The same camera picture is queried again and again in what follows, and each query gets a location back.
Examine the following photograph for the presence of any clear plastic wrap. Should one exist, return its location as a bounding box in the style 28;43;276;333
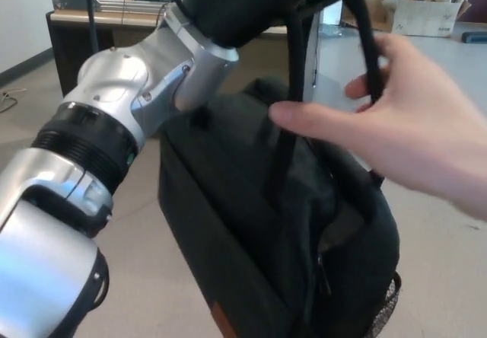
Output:
320;23;359;39

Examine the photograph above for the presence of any black lunchbag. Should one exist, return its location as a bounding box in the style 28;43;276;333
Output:
158;0;403;338

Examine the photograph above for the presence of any dark wooden desk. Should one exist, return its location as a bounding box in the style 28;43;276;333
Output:
45;0;368;141

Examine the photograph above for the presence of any beige floor cable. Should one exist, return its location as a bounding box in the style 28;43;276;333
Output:
0;88;26;114

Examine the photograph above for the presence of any thin black side cable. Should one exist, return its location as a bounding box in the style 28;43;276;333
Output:
310;40;320;88

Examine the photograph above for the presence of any open cardboard box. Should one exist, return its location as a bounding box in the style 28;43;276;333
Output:
380;0;473;38

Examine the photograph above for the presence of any dark blue flat object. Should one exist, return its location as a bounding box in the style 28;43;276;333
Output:
461;31;487;45

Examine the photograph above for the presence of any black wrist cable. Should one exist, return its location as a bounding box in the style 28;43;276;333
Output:
84;0;191;56

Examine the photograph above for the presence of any person right hand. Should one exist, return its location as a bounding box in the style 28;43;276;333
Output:
269;33;487;222

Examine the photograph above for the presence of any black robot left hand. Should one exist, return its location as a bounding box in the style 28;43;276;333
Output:
183;0;376;49

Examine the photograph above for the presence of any long black power cable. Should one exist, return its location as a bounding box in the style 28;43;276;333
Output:
154;4;169;27

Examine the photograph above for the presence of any flattened brown cardboard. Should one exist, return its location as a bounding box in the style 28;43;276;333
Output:
340;0;395;33

